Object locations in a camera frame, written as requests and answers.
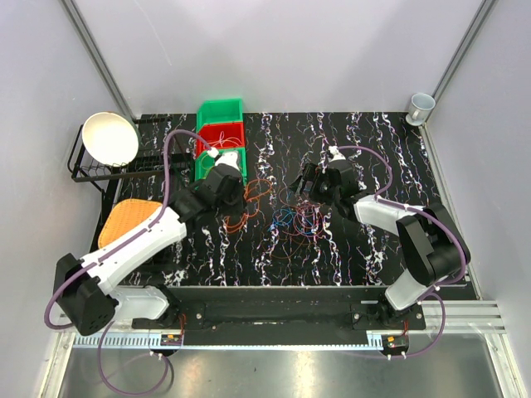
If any near green storage bin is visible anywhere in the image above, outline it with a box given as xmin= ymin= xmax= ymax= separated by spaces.
xmin=195 ymin=147 xmax=248 ymax=186

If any orange cable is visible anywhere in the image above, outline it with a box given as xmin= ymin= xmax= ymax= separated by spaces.
xmin=223 ymin=177 xmax=275 ymax=235

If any black wire dish rack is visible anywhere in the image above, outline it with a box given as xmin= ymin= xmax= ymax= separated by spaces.
xmin=66 ymin=114 xmax=195 ymax=276

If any white bowl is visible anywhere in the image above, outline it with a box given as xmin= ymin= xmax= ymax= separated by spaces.
xmin=81 ymin=112 xmax=139 ymax=167

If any red storage bin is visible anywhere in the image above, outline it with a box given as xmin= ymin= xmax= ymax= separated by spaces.
xmin=197 ymin=122 xmax=246 ymax=150

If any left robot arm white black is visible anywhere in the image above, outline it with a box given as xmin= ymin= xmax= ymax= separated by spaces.
xmin=51 ymin=161 xmax=244 ymax=336

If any white cable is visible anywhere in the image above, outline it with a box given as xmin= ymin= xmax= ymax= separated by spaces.
xmin=205 ymin=131 xmax=244 ymax=151

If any white mug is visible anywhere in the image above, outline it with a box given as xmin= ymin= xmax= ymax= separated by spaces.
xmin=406 ymin=93 xmax=436 ymax=126

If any brown cable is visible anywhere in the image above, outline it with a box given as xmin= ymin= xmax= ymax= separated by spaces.
xmin=269 ymin=223 xmax=323 ymax=262

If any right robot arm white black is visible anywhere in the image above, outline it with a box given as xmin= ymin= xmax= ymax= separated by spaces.
xmin=289 ymin=159 xmax=470 ymax=329

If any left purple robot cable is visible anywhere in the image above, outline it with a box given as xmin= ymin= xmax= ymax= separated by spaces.
xmin=43 ymin=129 xmax=219 ymax=394

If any orange woven basket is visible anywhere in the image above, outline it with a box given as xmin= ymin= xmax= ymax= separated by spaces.
xmin=98 ymin=198 xmax=163 ymax=249

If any green storage bin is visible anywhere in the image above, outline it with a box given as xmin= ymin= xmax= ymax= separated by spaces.
xmin=195 ymin=147 xmax=248 ymax=186
xmin=196 ymin=98 xmax=243 ymax=131

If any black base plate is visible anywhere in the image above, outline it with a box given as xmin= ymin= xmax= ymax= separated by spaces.
xmin=132 ymin=286 xmax=426 ymax=350

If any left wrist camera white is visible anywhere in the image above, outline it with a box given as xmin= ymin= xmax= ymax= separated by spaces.
xmin=207 ymin=148 xmax=241 ymax=172

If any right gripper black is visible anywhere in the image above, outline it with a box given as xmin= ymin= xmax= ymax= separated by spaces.
xmin=288 ymin=163 xmax=340 ymax=206

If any pink cable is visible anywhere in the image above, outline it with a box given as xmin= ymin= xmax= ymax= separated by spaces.
xmin=277 ymin=186 xmax=327 ymax=240

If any far green storage bin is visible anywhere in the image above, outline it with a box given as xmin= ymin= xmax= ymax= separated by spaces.
xmin=196 ymin=98 xmax=243 ymax=131

